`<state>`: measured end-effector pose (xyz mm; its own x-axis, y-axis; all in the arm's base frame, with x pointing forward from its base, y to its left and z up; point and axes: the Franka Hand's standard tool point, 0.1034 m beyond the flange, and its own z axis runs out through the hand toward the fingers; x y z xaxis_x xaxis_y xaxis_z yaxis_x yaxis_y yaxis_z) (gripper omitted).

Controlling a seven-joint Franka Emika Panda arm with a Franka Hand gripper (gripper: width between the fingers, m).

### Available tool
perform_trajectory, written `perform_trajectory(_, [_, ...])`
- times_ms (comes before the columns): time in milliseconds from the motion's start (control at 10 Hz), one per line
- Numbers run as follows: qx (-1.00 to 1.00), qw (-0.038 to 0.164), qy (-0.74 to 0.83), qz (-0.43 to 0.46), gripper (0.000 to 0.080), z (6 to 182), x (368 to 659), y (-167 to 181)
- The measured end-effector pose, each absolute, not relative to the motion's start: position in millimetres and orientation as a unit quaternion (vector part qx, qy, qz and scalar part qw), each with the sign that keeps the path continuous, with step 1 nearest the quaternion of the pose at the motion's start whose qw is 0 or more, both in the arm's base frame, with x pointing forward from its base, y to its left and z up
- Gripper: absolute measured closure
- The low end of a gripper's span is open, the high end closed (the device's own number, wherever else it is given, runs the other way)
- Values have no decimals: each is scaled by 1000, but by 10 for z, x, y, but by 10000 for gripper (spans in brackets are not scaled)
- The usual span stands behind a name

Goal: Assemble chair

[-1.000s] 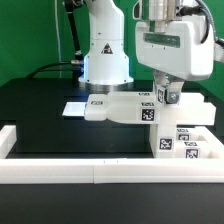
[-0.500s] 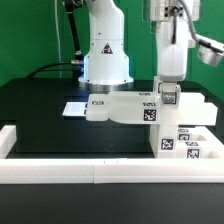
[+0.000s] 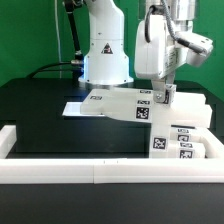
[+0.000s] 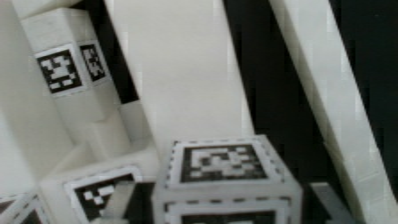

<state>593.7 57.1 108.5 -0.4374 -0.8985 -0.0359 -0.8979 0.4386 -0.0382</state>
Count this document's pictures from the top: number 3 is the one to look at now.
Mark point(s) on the white chair seat block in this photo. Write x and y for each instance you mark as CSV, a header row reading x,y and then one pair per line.
x,y
159,140

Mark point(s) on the white U-shaped border fence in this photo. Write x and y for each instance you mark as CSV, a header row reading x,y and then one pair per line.
x,y
102,171

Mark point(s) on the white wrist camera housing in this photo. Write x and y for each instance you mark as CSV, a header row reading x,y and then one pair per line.
x,y
199,47

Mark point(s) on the white marker sheet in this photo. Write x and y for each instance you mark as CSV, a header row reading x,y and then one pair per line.
x,y
72,109

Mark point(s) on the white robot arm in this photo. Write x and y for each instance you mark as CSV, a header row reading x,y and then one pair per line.
x,y
106,63

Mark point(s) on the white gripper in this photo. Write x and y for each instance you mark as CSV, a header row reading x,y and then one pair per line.
x,y
157,59

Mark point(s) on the white chair back frame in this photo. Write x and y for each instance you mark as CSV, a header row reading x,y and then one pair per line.
x,y
137,105

